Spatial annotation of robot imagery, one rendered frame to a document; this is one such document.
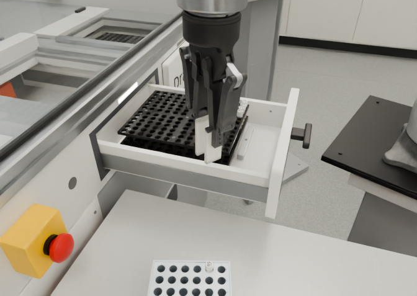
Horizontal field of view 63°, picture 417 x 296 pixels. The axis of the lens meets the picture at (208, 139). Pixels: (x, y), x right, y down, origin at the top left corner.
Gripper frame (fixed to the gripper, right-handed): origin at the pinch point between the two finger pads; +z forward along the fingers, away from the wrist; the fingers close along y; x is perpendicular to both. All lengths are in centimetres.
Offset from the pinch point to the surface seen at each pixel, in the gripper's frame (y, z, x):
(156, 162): 7.9, 7.6, 5.9
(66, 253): -1.6, 8.5, 24.9
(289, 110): 1.4, 1.8, -20.4
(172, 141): 9.1, 5.2, 1.6
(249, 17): 74, 9, -73
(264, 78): 73, 41, -86
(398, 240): -20, 36, -44
